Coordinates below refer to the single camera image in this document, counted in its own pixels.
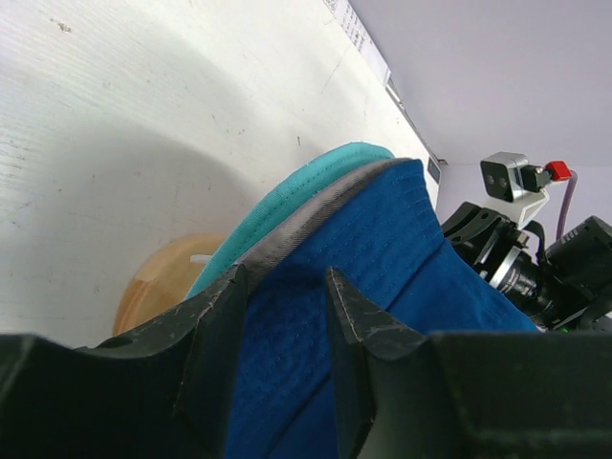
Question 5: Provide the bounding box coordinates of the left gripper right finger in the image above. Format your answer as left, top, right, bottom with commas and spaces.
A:
325, 268, 426, 458

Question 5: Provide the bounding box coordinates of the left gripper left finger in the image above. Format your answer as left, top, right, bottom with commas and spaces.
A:
95, 265, 248, 458

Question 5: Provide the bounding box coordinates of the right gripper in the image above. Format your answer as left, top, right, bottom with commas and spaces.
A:
442, 202, 569, 330

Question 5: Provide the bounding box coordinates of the blue hat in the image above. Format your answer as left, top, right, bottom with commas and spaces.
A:
226, 160, 535, 458

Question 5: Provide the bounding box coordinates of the grey bucket hat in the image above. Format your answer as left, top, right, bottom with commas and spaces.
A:
237, 158, 409, 295

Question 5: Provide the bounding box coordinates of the teal bucket hat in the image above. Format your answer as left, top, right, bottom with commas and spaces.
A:
186, 142, 394, 299

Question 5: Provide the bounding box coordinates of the white bucket hat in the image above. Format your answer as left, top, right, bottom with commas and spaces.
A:
190, 254, 211, 265

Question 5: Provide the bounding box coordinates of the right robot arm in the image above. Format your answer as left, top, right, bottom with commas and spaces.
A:
443, 202, 611, 332

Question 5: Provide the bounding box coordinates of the wooden hat stand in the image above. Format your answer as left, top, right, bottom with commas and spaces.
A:
113, 233, 226, 336

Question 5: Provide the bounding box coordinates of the paper label strip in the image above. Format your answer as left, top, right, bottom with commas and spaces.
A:
323, 0, 391, 87

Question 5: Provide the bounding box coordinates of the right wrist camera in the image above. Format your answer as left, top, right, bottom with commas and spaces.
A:
480, 152, 578, 230

